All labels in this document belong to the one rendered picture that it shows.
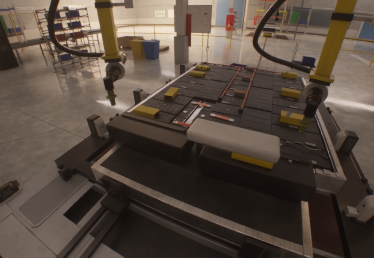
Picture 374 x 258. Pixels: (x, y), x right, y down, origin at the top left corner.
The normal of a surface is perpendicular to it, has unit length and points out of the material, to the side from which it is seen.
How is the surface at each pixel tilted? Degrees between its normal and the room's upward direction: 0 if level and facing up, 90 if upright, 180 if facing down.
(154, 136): 0
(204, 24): 90
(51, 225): 0
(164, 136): 0
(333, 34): 90
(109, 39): 90
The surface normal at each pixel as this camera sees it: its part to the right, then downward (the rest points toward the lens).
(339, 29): -0.62, 0.41
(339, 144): -0.41, 0.48
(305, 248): 0.00, -0.85
